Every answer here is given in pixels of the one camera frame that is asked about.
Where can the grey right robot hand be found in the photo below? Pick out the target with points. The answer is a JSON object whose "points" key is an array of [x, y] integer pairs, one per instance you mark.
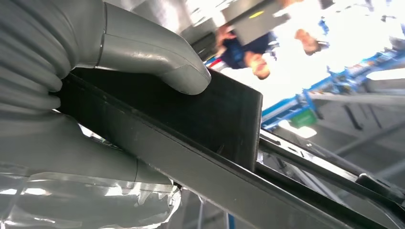
{"points": [[142, 53]]}

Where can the person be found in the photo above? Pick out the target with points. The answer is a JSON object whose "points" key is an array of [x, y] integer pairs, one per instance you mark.
{"points": [[243, 50], [307, 42]]}

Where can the grey laptop with yellow sticker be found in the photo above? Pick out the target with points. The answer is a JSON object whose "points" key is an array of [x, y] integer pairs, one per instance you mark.
{"points": [[256, 22]]}

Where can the blue metal shelf rack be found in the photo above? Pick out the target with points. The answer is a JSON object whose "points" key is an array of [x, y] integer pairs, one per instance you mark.
{"points": [[341, 79]]}

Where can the green plastic crate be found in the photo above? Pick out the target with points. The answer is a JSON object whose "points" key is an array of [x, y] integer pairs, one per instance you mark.
{"points": [[303, 119]]}

